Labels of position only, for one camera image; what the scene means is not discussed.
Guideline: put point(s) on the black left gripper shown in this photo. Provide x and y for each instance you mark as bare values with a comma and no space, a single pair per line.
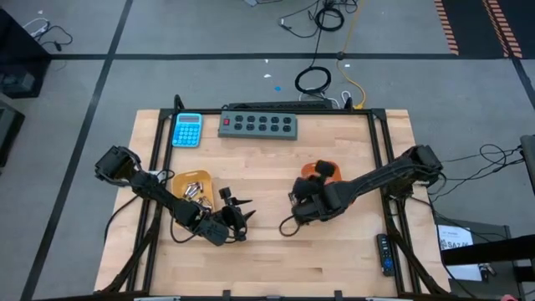
233,219

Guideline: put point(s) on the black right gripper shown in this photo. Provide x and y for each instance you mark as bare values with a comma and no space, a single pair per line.
307,188

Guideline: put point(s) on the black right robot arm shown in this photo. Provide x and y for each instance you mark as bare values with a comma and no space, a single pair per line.
376,177

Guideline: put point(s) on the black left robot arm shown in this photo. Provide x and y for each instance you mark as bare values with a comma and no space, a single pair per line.
159,194

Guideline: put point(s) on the orange plastic bin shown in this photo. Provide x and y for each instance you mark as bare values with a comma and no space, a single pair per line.
307,169

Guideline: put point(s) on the yellow plastic bin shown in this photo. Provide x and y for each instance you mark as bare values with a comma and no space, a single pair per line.
181,180

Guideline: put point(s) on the grey power strip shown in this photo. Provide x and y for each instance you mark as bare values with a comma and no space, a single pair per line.
259,125

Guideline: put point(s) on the long black power strip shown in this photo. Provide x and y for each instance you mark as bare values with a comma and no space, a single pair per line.
280,105

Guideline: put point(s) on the black table clamp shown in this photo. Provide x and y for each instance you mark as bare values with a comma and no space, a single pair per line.
226,295
338,295

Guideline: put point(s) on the blue calculator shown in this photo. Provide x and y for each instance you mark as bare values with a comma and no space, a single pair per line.
187,130

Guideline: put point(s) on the black remote control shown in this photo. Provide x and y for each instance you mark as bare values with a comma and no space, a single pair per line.
385,255

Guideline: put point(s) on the white printed paper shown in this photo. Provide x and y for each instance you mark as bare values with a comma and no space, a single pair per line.
455,237

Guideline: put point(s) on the grey box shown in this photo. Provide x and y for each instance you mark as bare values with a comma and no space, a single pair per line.
493,234

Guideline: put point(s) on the black bar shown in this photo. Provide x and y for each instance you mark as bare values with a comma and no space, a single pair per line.
493,250

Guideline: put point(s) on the black mat with orange stripes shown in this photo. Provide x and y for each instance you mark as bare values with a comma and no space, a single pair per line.
472,25

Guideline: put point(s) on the black cabinet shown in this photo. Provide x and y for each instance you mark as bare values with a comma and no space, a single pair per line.
21,54

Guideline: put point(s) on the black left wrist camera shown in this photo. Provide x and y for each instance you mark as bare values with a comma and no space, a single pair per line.
225,193

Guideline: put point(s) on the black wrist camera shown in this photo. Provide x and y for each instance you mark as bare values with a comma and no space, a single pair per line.
225,193
325,168

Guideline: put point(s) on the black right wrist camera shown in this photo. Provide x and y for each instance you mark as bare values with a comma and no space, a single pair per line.
325,168

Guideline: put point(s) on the black metal table frame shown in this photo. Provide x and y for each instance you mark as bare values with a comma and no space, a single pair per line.
167,167

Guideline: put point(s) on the black corner bracket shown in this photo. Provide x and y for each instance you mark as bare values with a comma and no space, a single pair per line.
348,103

